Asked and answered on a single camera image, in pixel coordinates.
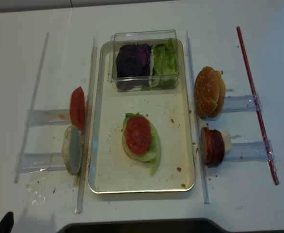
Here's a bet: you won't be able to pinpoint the white metal tray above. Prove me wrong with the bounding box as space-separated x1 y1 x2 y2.
88 42 195 194

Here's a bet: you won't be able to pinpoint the clear plastic box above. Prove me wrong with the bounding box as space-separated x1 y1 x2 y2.
109 30 180 92

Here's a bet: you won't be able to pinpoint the clear rail left of tray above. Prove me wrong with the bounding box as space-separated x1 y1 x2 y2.
75 37 97 214

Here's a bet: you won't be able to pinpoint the clear channel lower right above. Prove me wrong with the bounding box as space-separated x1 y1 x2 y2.
223 141 274 162

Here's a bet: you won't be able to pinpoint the purple cabbage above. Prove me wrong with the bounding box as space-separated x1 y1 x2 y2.
116 44 151 90

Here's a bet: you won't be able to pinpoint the meat patty slices stack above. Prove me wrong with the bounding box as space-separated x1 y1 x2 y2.
200 127 225 167

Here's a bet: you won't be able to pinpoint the clear rail far left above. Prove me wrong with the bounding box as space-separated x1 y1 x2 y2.
14 32 49 183

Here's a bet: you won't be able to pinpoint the upright bun half left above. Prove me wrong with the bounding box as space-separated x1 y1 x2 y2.
61 125 82 175

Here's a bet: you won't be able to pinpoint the clear rail of tray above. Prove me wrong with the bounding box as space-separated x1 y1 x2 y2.
75 37 97 214
185 30 211 204

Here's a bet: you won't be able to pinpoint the clear tape piece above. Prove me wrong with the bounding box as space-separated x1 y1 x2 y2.
26 172 49 206

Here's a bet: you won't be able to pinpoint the green lettuce in box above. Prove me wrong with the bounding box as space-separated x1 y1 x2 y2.
141 38 177 90

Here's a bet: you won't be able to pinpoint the clear rail right of tray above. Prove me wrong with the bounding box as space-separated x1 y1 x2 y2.
185 30 211 204

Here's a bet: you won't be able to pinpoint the lettuce leaf on tray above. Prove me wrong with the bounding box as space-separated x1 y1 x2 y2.
122 113 162 176

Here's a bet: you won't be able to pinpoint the white pusher block right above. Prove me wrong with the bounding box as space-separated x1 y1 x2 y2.
221 130 232 153

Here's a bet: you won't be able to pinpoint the upright tomato slice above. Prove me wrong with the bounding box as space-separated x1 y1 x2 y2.
69 86 85 131

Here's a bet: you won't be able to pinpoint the sesame burger buns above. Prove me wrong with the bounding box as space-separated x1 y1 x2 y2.
194 66 226 119

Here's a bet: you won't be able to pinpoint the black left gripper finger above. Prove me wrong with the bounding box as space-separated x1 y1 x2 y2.
0 211 14 233

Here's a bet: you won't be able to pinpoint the red plastic strip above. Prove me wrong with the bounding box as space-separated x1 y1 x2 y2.
236 26 280 185

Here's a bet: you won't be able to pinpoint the clear channel upper left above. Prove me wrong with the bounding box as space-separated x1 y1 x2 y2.
30 109 71 127

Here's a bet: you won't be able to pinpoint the clear channel lower left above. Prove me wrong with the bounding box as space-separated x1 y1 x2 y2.
15 152 66 173

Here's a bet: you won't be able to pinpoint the clear channel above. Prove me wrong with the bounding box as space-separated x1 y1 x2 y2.
15 152 66 173
30 109 71 127
223 141 274 162
221 95 262 113

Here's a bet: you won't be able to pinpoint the clear channel upper right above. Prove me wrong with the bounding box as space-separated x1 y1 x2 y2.
221 95 262 113

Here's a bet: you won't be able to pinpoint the tomato slice on stack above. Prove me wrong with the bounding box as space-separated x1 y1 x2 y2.
125 116 151 155

